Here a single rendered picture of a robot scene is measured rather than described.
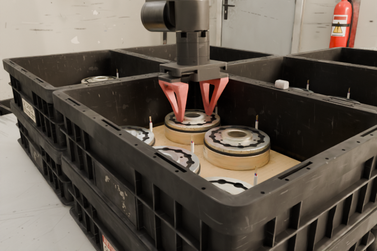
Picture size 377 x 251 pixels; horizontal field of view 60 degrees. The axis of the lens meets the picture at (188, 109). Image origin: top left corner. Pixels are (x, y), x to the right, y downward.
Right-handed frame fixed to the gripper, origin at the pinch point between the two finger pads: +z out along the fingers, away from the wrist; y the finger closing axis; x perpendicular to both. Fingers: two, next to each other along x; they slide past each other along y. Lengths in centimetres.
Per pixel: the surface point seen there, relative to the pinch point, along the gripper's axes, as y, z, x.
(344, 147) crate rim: 3.7, -4.7, 30.6
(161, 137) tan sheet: 5.8, 3.9, -2.2
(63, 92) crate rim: 21.1, -6.3, -4.6
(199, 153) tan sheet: 3.9, 4.3, 6.9
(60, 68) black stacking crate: 12.2, -4.3, -46.8
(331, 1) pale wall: -268, -27, -153
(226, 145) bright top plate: 2.4, 1.7, 12.0
